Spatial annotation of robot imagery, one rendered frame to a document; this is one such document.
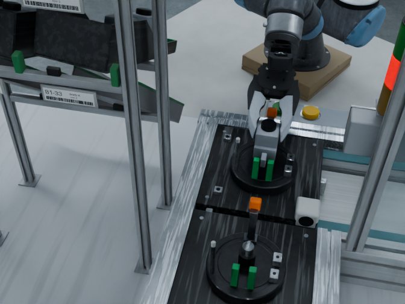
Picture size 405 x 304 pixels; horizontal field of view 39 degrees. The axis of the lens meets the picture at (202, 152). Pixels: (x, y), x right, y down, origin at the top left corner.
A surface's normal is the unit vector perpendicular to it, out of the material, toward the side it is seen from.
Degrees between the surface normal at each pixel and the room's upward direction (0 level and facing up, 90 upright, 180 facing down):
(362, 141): 90
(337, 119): 0
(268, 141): 89
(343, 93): 0
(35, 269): 0
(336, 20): 90
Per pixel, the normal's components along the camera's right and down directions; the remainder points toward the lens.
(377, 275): -0.20, 0.68
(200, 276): 0.01, -0.72
